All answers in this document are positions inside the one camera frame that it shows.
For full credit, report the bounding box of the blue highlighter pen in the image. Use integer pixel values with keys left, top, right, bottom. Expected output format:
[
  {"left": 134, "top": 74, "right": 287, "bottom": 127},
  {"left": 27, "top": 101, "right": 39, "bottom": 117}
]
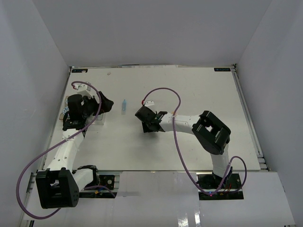
[{"left": 121, "top": 99, "right": 127, "bottom": 115}]

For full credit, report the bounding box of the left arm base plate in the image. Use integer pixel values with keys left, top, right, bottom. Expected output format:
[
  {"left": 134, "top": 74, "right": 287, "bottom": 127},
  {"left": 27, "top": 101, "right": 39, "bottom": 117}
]
[{"left": 81, "top": 175, "right": 115, "bottom": 192}]

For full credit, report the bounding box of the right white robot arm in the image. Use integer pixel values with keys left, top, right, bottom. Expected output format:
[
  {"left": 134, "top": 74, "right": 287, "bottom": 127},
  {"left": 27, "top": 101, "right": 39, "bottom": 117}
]
[{"left": 135, "top": 106, "right": 231, "bottom": 189}]

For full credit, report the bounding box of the clear compartment organizer tray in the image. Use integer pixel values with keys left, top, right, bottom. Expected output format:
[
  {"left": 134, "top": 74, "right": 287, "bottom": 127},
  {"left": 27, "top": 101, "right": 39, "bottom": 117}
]
[{"left": 59, "top": 96, "right": 106, "bottom": 125}]

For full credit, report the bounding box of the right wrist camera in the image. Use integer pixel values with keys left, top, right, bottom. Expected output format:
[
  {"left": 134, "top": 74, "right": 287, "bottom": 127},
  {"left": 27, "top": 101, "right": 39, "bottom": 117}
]
[{"left": 142, "top": 100, "right": 155, "bottom": 107}]

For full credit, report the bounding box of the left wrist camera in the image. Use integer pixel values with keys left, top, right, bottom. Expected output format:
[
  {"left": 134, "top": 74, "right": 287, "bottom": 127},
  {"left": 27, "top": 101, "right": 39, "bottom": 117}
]
[{"left": 72, "top": 83, "right": 93, "bottom": 98}]

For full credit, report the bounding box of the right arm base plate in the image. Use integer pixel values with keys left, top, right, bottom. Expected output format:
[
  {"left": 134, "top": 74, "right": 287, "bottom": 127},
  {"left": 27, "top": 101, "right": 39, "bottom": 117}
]
[{"left": 196, "top": 174, "right": 244, "bottom": 201}]

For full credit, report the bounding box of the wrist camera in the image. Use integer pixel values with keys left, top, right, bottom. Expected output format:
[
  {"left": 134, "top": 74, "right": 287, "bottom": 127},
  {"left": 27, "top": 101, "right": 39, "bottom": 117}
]
[
  {"left": 142, "top": 100, "right": 155, "bottom": 107},
  {"left": 72, "top": 83, "right": 93, "bottom": 98}
]

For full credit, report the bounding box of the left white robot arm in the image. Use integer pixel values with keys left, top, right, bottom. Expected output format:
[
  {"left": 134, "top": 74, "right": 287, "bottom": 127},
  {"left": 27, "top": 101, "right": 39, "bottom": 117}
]
[{"left": 36, "top": 92, "right": 114, "bottom": 209}]

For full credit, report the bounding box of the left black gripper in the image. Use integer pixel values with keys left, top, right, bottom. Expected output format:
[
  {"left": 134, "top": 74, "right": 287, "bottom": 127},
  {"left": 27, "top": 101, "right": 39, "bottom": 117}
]
[{"left": 82, "top": 91, "right": 114, "bottom": 119}]

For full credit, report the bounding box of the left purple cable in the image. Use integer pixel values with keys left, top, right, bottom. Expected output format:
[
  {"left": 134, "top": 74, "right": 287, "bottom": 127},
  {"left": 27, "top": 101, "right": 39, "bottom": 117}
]
[{"left": 16, "top": 81, "right": 116, "bottom": 218}]

